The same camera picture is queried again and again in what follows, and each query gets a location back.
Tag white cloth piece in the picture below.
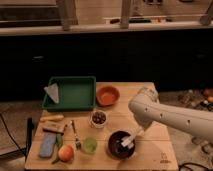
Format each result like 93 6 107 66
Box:
44 83 59 104

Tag peach fruit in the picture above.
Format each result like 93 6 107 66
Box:
58 145 74 162

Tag blue sponge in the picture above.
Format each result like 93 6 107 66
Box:
39 133 56 158

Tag white brush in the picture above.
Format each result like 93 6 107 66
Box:
121 127 142 147

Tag green pepper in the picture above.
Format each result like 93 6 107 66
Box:
51 133 63 164

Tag yellow corn cob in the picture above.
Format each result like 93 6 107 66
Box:
40 115 64 122

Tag dark purple bowl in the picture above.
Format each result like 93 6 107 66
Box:
107 131 135 160

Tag black cable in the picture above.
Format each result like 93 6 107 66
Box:
0 113 28 160

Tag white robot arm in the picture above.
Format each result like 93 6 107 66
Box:
128 87 213 143

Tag white cup with dark contents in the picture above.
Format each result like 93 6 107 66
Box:
90 110 107 129

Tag wooden brush block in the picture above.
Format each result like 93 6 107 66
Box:
42 122 66 134

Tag orange bowl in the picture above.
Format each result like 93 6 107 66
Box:
96 86 120 107

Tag green plastic cup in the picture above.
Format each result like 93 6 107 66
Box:
82 137 97 154

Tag green plastic tray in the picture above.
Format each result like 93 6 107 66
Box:
42 76 96 112

